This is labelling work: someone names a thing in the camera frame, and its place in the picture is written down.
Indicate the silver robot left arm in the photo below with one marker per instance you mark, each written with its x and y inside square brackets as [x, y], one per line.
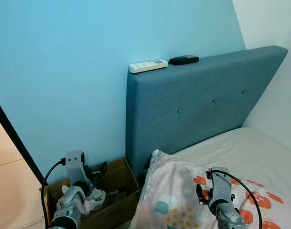
[69, 207]

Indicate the brown cardboard box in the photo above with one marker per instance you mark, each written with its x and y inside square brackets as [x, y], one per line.
[119, 179]

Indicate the black door frame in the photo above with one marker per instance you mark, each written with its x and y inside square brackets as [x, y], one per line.
[16, 138]

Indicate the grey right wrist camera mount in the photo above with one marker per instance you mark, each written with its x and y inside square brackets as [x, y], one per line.
[221, 186]

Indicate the mattress with cream sheet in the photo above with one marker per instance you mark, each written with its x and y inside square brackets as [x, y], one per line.
[241, 152]

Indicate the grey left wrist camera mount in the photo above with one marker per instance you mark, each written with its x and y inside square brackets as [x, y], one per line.
[74, 167]

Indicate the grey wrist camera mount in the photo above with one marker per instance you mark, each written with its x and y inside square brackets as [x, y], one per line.
[221, 186]
[74, 167]

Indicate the black remote control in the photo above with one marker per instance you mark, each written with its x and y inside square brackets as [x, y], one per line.
[183, 60]

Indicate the blue upholstered headboard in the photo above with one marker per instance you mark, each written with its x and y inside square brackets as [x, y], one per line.
[198, 105]

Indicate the cream remote control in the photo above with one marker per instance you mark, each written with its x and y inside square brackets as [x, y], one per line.
[147, 66]

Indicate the pink patterned pillow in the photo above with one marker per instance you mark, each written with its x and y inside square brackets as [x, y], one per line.
[169, 191]

